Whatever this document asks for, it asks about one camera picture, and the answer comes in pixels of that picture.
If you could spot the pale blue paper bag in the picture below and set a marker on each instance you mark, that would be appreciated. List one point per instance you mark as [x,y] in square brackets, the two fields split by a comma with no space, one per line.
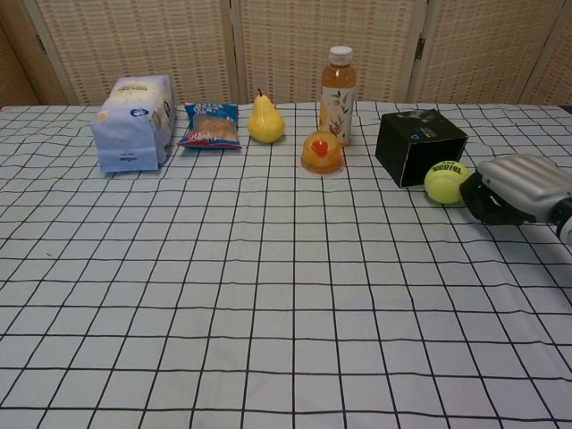
[134,127]

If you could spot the tea bottle white cap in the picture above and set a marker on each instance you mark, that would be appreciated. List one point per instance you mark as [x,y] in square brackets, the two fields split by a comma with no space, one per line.
[338,98]

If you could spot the yellow pear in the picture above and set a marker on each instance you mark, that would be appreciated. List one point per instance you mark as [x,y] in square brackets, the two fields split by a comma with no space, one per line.
[265,120]

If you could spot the woven folding screen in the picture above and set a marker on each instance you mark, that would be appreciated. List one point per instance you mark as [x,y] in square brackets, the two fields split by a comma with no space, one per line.
[286,49]

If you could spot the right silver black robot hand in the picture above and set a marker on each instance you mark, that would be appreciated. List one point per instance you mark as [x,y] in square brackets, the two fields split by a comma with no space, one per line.
[514,187]

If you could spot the yellow tennis ball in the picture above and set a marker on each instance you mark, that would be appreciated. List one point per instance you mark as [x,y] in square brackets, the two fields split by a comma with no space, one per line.
[446,182]

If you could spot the metal screen hinge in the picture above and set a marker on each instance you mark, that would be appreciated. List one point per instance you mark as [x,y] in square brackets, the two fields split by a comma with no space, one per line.
[420,47]

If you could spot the black box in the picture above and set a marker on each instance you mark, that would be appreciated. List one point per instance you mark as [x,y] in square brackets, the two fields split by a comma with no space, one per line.
[418,143]

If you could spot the checked white tablecloth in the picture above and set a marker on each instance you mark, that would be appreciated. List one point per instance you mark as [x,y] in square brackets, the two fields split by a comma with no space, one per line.
[268,290]

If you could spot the fruit jelly cup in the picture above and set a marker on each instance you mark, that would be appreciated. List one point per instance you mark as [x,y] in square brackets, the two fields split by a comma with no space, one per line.
[322,154]

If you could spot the blue snack bag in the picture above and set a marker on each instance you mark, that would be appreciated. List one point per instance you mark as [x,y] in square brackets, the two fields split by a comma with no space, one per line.
[211,127]

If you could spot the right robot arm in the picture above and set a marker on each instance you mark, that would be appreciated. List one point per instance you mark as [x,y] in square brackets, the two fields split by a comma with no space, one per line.
[565,219]

